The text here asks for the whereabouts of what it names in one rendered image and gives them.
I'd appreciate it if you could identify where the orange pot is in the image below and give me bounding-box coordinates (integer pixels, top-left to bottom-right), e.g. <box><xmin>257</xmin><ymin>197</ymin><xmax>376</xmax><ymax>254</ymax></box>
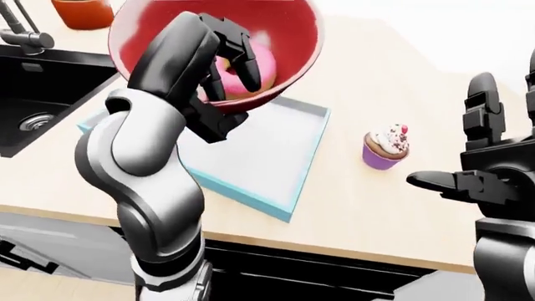
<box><xmin>50</xmin><ymin>0</ymin><xmax>115</xmax><ymax>31</ymax></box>

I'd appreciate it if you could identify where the dark metal faucet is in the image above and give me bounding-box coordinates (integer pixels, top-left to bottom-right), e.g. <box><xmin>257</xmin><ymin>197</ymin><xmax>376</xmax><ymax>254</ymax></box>
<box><xmin>0</xmin><ymin>0</ymin><xmax>56</xmax><ymax>56</ymax></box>

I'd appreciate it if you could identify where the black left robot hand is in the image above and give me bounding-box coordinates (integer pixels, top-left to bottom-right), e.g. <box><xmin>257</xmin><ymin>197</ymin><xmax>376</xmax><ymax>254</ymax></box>
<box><xmin>127</xmin><ymin>12</ymin><xmax>262</xmax><ymax>145</ymax></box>

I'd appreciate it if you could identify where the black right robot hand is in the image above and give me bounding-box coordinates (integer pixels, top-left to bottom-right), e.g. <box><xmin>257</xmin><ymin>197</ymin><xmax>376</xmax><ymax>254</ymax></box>
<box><xmin>405</xmin><ymin>48</ymin><xmax>535</xmax><ymax>224</ymax></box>

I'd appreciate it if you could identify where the pink frosted donut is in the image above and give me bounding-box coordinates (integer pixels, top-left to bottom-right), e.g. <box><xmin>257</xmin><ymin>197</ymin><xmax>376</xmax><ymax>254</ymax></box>
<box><xmin>203</xmin><ymin>43</ymin><xmax>278</xmax><ymax>97</ymax></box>

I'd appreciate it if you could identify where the black kitchen sink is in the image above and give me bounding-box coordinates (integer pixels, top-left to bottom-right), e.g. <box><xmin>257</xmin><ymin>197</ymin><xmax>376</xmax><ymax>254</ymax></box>
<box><xmin>0</xmin><ymin>43</ymin><xmax>122</xmax><ymax>159</ymax></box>

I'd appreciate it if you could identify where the cupcake with purple wrapper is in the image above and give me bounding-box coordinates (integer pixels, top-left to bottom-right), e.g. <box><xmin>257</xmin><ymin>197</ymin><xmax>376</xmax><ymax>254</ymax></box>
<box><xmin>361</xmin><ymin>123</ymin><xmax>410</xmax><ymax>171</ymax></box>

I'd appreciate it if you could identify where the light blue tray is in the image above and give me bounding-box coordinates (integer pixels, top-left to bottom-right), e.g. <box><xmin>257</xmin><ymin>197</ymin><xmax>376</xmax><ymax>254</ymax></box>
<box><xmin>75</xmin><ymin>95</ymin><xmax>332</xmax><ymax>224</ymax></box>

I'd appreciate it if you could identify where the black cabinet front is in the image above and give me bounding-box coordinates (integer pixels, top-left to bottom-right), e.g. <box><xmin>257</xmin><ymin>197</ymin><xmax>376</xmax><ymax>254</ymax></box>
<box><xmin>202</xmin><ymin>239</ymin><xmax>438</xmax><ymax>301</ymax></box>

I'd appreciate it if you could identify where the red bowl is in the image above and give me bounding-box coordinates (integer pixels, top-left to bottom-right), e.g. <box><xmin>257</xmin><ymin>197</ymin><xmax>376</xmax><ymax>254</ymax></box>
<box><xmin>107</xmin><ymin>0</ymin><xmax>326</xmax><ymax>115</ymax></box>

